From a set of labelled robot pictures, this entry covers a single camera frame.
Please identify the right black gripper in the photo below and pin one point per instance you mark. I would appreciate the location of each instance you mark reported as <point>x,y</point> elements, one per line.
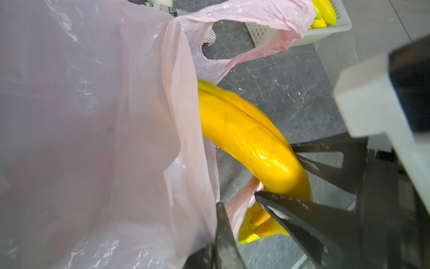
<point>394,223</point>

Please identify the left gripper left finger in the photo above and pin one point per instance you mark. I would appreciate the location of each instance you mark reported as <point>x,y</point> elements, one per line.
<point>202,259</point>

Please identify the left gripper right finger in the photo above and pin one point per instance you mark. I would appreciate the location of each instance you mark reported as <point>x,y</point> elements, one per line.
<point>227,255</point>

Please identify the orange-yellow banana bunch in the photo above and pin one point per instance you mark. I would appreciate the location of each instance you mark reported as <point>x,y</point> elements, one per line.
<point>243,131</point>

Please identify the pink plastic bag with print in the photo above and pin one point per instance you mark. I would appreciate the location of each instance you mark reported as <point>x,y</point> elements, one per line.
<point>104,164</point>

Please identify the yellow-green banana bunch right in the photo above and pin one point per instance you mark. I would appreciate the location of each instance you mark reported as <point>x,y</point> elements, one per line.
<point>325,14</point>

